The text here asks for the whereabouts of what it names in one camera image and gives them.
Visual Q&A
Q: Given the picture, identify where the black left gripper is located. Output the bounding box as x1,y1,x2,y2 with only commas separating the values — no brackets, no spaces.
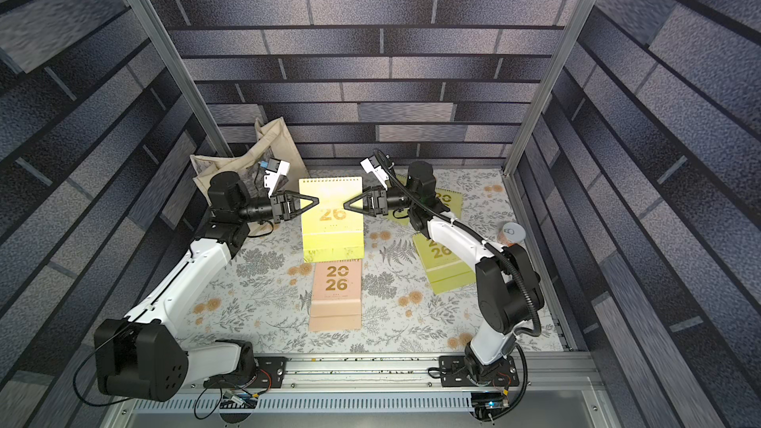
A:
235,190,318,229

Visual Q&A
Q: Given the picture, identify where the green 2026 calendar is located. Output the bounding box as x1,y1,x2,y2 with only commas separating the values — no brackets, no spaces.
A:
413,234,476,294
299,176,365,264
388,176,464,231

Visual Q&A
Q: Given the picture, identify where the pink 2026 desk calendar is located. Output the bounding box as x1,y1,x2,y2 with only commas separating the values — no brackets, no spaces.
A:
309,260,363,332

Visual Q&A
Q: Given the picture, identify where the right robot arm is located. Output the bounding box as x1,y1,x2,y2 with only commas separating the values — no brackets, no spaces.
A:
343,150,545,386

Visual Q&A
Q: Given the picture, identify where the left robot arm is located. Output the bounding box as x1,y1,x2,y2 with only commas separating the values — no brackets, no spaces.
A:
94,170,319,402

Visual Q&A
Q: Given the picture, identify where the cream canvas tote bag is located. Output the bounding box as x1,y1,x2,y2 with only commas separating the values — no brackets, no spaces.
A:
189,117,300,237

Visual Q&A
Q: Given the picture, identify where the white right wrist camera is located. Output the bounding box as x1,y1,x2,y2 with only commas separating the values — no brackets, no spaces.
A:
361,153,396,189

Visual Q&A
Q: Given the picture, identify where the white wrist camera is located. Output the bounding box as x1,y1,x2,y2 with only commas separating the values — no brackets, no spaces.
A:
259,159,291,197
361,153,396,189

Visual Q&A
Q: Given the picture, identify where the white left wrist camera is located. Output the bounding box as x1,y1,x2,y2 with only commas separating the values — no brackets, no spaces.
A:
259,159,291,197

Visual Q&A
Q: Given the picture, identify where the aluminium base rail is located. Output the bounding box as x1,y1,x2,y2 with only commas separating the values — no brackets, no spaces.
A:
118,352,602,396

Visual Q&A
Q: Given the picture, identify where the left aluminium frame post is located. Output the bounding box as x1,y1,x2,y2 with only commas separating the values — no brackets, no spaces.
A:
126,0,233,157

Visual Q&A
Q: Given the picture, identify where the aluminium frame post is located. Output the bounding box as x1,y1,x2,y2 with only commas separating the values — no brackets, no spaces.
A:
503,0,597,178
126,0,233,157

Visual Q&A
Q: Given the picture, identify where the right aluminium frame post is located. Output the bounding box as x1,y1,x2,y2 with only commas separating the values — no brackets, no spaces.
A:
503,0,597,178

